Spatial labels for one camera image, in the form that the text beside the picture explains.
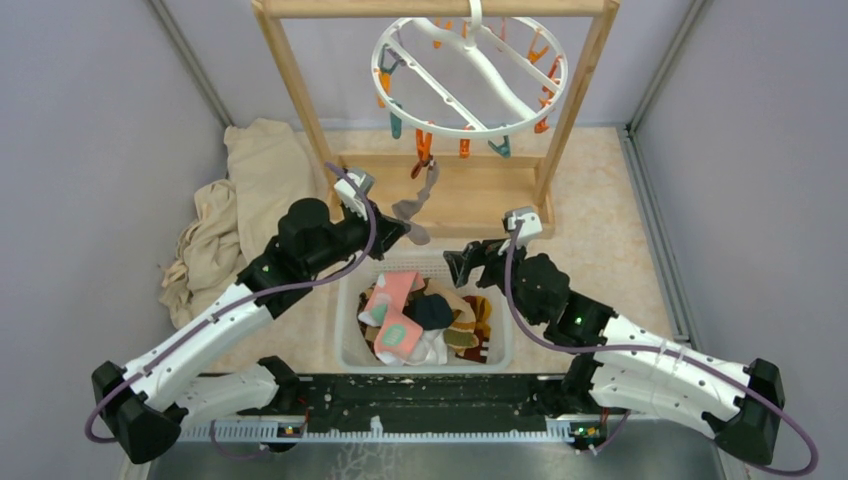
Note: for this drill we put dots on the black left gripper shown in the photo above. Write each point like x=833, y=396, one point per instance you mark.
x=389, y=231

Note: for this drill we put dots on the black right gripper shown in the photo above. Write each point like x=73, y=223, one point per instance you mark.
x=461, y=262

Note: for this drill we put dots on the mustard yellow sock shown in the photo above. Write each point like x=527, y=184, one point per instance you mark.
x=482, y=309

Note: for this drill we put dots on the dark blue sock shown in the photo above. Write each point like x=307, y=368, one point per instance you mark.
x=430, y=312

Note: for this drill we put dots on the beige striped ribbed sock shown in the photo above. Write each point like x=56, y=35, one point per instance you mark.
x=460, y=334

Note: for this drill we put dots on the grey ribbed sock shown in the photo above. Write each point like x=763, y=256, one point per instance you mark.
x=405, y=210

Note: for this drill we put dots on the white sock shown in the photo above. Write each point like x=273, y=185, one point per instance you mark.
x=430, y=349

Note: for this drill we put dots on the pink sock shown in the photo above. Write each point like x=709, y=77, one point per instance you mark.
x=399, y=333

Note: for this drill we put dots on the white perforated plastic basket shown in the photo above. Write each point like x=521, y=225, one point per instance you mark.
x=352, y=352

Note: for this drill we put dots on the argyle brown sock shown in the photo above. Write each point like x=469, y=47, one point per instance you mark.
x=373, y=303

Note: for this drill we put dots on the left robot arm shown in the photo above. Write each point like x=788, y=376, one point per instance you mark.
x=199, y=331

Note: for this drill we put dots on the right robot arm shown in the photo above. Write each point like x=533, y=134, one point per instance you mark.
x=618, y=364

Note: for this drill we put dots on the beige crumpled cloth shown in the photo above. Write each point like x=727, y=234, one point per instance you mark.
x=268, y=169

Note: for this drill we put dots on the teal clothes clip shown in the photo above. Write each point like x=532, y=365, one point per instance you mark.
x=503, y=148

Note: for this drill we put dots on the orange clothes clip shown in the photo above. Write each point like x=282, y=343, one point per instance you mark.
x=423, y=143

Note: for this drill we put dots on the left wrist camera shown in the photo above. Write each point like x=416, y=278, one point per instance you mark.
x=351, y=187

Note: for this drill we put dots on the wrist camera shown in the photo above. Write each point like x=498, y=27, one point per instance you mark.
x=523, y=225
x=351, y=187

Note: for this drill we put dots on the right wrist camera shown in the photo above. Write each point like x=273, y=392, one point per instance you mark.
x=523, y=225

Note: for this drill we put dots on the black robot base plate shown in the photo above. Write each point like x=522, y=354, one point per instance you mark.
x=431, y=404

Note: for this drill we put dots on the aluminium rail front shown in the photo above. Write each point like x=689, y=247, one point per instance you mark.
x=147, y=424

